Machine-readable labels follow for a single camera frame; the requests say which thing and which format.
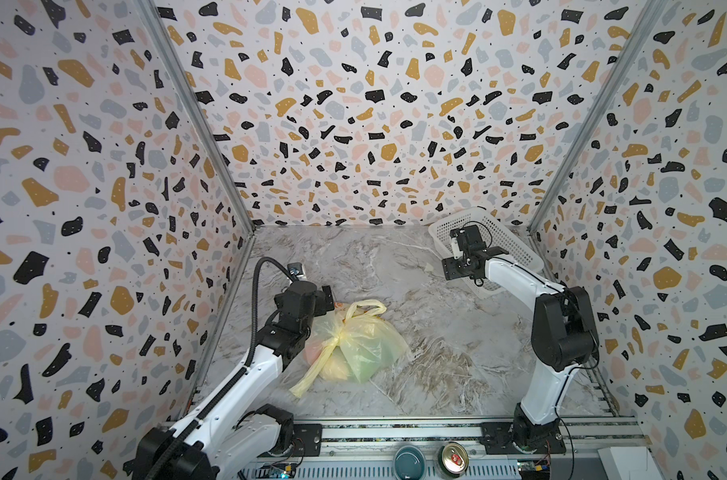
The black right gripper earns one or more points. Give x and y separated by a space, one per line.
453 267

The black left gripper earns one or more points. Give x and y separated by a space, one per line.
318 305

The white plastic mesh basket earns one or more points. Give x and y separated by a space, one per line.
495 234

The yellow plastic bag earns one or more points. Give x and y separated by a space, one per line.
351 343

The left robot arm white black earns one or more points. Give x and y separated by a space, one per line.
222 435

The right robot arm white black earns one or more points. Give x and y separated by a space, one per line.
563 332

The left green circuit board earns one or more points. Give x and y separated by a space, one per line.
281 470

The green circuit board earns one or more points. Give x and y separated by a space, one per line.
534 470
281 470

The teal round cup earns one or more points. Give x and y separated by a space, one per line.
409 463

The metal drink can top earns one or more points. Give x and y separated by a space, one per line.
452 460

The right green circuit board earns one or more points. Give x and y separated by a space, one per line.
534 470

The white box corner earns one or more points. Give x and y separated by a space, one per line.
629 463

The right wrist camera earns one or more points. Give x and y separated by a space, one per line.
457 254

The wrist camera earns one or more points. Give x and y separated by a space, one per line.
296 271
457 254

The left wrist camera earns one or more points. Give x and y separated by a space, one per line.
296 271

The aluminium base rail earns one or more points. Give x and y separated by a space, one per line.
364 448

